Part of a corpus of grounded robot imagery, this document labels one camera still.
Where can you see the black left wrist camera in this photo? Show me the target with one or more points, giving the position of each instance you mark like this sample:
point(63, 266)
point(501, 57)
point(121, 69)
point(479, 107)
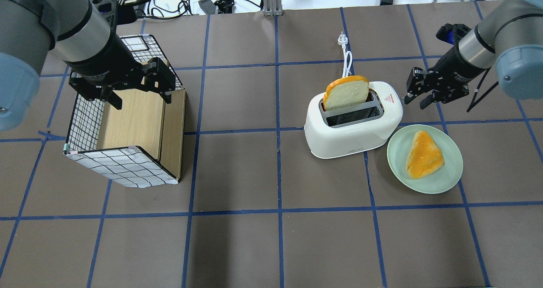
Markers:
point(114, 13)

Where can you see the triangular toast on plate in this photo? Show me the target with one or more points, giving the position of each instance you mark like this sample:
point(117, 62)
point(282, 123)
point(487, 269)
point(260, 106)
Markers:
point(425, 157)

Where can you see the light green round plate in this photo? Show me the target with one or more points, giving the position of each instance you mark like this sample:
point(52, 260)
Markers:
point(443, 179)

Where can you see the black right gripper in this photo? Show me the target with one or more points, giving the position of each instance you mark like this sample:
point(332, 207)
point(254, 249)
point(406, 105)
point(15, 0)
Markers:
point(457, 68)

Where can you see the white two-slot toaster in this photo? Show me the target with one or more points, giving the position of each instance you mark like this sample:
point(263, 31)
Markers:
point(353, 129)

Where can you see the orange-crust bread slice in toaster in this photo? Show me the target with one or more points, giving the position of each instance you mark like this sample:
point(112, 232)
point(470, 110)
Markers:
point(346, 91)

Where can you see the blue-lit right wrist camera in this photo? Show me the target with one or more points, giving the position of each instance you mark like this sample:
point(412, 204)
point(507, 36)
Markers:
point(452, 33)

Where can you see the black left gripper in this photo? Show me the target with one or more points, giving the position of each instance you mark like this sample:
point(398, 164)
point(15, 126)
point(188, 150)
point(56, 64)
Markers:
point(108, 63)

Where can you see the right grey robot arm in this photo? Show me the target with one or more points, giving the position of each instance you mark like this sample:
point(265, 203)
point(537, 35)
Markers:
point(508, 39)

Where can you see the wire basket with wooden panels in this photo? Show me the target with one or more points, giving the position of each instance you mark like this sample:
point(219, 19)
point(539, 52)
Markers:
point(139, 145)

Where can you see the black power adapter left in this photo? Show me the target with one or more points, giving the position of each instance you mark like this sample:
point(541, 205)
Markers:
point(208, 7)

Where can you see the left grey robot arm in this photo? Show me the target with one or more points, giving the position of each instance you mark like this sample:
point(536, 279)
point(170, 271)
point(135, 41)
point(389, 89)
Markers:
point(82, 33)

